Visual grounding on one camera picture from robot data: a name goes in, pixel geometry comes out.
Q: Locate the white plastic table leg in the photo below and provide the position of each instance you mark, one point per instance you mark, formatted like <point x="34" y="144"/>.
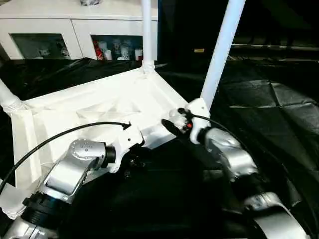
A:
<point x="221" y="49"/>
<point x="10" y="199"/>
<point x="147" y="32"/>
<point x="7" y="97"/>

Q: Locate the silvery ornament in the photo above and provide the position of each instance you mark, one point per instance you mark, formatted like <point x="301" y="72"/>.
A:
<point x="89" y="2"/>

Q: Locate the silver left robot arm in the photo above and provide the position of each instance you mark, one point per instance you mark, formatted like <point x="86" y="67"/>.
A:
<point x="74" y="164"/>

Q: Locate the red bottle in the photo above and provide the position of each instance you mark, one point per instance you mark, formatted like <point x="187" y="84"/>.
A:
<point x="99" y="51"/>

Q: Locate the white sideboard cabinet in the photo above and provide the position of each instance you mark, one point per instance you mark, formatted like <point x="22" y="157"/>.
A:
<point x="62" y="25"/>

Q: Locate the dark blue panel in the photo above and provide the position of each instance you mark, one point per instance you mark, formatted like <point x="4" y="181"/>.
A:
<point x="160" y="27"/>

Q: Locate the black plastic mat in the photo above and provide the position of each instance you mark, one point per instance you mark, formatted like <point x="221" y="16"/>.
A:
<point x="274" y="104"/>

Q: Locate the small tan label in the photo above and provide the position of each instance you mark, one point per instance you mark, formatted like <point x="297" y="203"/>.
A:
<point x="200" y="50"/>

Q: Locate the dark metal rail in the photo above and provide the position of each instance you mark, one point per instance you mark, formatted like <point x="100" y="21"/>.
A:
<point x="274" y="46"/>

